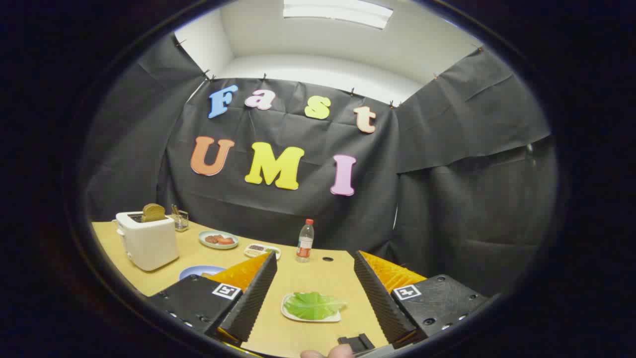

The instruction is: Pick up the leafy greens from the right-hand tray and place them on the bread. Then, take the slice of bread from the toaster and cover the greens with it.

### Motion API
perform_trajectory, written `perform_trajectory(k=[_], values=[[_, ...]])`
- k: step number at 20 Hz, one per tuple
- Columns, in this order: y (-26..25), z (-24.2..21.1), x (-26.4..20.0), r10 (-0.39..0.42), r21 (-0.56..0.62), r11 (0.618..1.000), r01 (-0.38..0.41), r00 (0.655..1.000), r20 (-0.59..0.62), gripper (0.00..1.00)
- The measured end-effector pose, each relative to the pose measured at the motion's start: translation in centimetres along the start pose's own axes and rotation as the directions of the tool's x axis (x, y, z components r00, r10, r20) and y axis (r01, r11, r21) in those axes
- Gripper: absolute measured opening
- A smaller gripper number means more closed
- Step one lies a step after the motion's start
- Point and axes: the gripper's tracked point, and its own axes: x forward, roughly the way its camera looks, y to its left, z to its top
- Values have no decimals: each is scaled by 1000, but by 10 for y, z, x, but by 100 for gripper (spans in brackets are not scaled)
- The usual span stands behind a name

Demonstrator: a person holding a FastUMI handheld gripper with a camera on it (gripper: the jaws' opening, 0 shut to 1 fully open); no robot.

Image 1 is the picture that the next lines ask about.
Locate ceiling light panel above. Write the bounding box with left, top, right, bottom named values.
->
left=283, top=0, right=393, bottom=29

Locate black backdrop cloth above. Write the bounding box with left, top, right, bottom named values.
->
left=82, top=32, right=559, bottom=299

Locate pale green round plate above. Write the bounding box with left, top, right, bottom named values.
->
left=199, top=230, right=239, bottom=250

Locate white toaster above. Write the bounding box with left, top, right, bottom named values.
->
left=113, top=211, right=179, bottom=271

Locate brown bread slice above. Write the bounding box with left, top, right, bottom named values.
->
left=142, top=203, right=166, bottom=223

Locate clear red-capped water bottle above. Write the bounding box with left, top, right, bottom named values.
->
left=296, top=219, right=315, bottom=263

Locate blue round plate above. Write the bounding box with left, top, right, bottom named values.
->
left=179, top=265, right=227, bottom=281

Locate wire mesh utensil holder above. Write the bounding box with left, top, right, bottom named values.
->
left=170, top=210, right=190, bottom=233

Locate white square plate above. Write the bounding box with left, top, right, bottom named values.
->
left=281, top=292, right=343, bottom=323

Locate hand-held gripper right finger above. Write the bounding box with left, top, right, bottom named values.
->
left=354, top=250, right=492, bottom=349

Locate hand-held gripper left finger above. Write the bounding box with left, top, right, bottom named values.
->
left=147, top=251, right=278, bottom=348

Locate green lettuce leaf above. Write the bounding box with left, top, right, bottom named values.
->
left=284, top=292, right=347, bottom=320

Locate white divided seasoning tray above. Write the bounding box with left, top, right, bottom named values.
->
left=244, top=244, right=281, bottom=261

